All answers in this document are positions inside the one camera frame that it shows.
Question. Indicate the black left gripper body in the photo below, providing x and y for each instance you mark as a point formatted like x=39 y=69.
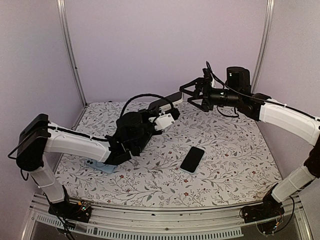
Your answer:
x=141 y=143

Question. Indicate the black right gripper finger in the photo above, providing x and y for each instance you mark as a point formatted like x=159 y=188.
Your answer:
x=196 y=83
x=196 y=101

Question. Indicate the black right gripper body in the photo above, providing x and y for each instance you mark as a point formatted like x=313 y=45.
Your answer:
x=211 y=97

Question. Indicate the white cased phone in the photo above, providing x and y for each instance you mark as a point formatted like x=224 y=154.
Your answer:
x=163 y=105

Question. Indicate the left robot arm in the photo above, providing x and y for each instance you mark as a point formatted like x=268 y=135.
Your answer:
x=42 y=136

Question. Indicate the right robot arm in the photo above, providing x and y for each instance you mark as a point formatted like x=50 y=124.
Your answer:
x=236 y=92

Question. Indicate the light blue cased phone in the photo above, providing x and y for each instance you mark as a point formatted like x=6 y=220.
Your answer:
x=100 y=166

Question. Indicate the phone with dark screen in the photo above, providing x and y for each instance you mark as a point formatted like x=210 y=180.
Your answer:
x=192 y=160

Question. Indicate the floral table mat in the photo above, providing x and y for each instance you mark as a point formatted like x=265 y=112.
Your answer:
x=237 y=166

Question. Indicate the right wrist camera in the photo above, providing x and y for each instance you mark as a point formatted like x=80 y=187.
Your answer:
x=207 y=75

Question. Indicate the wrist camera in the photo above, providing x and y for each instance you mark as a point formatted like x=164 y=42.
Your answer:
x=207 y=75
x=162 y=121

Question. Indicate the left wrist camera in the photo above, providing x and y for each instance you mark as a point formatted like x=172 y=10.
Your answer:
x=162 y=121

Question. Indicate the aluminium front rail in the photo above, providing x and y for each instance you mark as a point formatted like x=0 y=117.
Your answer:
x=122 y=222

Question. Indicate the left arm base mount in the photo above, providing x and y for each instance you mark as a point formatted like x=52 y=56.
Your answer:
x=71 y=211

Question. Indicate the aluminium right corner post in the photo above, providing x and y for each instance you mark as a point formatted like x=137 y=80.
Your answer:
x=270 y=4

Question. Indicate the aluminium corner post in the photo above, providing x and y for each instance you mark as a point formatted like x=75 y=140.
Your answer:
x=270 y=4
x=62 y=13

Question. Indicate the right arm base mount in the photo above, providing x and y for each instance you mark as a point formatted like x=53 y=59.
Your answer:
x=266 y=215

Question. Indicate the aluminium left corner post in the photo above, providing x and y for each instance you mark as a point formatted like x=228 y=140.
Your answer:
x=62 y=13

